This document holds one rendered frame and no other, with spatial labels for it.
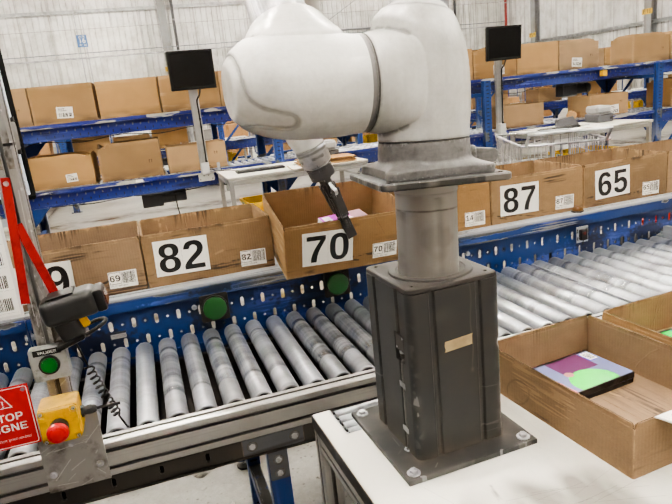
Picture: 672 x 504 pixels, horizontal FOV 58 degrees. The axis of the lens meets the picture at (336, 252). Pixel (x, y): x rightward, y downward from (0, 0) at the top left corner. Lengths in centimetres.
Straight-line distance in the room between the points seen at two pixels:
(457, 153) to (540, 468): 55
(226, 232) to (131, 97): 456
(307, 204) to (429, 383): 111
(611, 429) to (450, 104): 59
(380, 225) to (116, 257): 79
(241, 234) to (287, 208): 23
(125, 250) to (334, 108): 109
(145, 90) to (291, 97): 549
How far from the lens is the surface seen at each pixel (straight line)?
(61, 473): 143
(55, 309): 122
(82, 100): 636
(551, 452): 118
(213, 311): 185
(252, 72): 90
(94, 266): 188
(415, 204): 100
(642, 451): 112
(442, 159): 97
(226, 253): 189
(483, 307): 107
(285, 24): 97
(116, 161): 612
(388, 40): 96
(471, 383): 111
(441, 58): 97
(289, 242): 176
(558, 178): 234
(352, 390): 145
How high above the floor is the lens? 140
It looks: 15 degrees down
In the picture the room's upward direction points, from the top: 6 degrees counter-clockwise
